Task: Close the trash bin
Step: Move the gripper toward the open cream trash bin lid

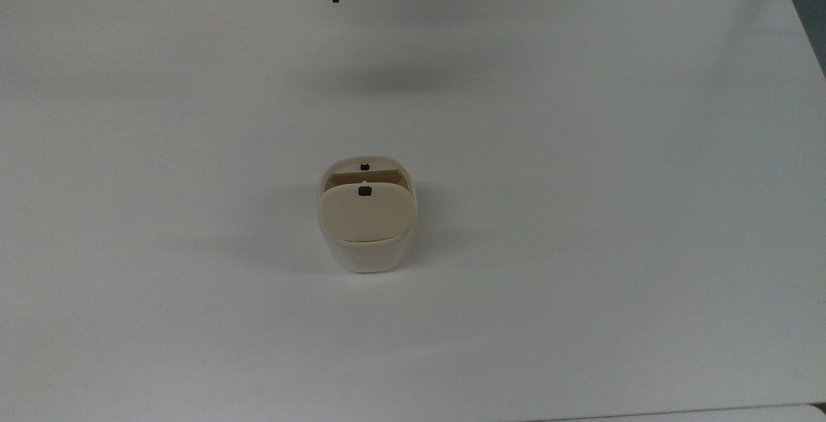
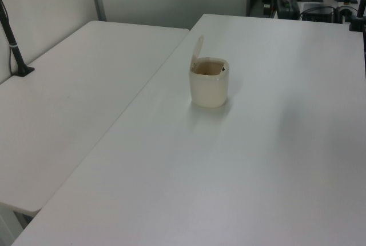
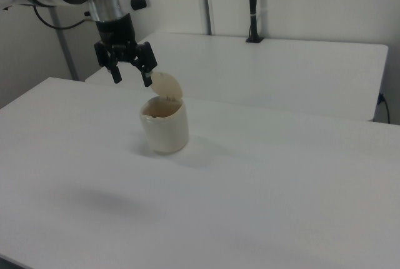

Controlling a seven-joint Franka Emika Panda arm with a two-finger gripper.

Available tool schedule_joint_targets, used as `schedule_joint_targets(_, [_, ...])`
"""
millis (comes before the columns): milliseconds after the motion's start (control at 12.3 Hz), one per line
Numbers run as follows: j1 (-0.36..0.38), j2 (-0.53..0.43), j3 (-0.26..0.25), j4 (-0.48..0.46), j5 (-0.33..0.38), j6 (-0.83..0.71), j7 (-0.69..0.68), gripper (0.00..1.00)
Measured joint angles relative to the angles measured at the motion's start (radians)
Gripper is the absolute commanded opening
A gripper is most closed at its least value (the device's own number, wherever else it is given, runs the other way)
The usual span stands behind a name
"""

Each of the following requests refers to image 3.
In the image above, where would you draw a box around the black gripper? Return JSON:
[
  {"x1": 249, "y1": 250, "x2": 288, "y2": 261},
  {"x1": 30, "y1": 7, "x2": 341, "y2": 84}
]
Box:
[{"x1": 93, "y1": 13, "x2": 158, "y2": 88}]

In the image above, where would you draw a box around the cream trash bin lid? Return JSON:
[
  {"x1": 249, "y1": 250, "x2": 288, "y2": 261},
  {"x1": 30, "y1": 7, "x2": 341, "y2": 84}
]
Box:
[{"x1": 149, "y1": 70, "x2": 184, "y2": 104}]

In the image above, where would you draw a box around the cream plastic trash bin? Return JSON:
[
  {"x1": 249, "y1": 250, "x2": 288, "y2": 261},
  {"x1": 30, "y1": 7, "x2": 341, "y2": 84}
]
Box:
[{"x1": 139, "y1": 96, "x2": 190, "y2": 155}]

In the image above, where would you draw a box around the white side table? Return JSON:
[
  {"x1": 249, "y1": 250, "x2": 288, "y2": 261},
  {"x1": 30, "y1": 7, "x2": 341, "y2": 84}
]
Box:
[{"x1": 84, "y1": 32, "x2": 389, "y2": 123}]

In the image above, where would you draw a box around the black stand pole with clamp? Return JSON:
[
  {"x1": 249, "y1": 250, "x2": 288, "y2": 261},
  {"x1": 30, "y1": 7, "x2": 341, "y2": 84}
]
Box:
[{"x1": 244, "y1": 0, "x2": 266, "y2": 44}]

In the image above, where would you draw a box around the aluminium frame post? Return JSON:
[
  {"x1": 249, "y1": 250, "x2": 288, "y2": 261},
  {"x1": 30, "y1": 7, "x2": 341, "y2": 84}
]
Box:
[{"x1": 49, "y1": 6, "x2": 79, "y2": 81}]

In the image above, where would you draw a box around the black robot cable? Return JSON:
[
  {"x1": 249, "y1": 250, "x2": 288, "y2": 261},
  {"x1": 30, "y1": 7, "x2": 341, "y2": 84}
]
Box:
[{"x1": 32, "y1": 5, "x2": 94, "y2": 30}]

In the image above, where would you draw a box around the grey wall profile strip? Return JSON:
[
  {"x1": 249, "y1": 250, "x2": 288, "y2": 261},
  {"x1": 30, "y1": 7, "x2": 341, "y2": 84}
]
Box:
[{"x1": 197, "y1": 0, "x2": 216, "y2": 36}]

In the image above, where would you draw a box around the black power cable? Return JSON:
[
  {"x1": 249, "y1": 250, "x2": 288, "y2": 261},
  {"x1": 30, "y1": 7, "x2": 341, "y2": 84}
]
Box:
[{"x1": 377, "y1": 92, "x2": 392, "y2": 124}]

